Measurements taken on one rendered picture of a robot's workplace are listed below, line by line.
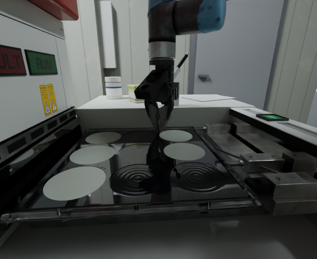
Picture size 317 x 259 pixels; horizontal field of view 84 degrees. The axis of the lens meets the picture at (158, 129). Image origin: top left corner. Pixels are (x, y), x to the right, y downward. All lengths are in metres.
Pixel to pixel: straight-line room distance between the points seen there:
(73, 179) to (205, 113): 0.47
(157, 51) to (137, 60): 1.82
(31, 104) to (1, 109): 0.08
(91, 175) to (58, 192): 0.06
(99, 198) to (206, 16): 0.42
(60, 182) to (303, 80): 3.12
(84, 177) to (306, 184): 0.38
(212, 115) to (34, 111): 0.52
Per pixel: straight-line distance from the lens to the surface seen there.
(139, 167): 0.36
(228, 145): 0.55
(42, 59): 0.50
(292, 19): 3.03
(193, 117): 0.64
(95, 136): 0.55
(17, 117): 0.41
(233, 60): 2.54
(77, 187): 0.33
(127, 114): 0.61
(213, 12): 0.46
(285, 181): 0.37
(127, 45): 2.33
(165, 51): 0.50
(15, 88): 0.41
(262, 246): 0.37
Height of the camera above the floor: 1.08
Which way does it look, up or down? 18 degrees down
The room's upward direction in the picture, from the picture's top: straight up
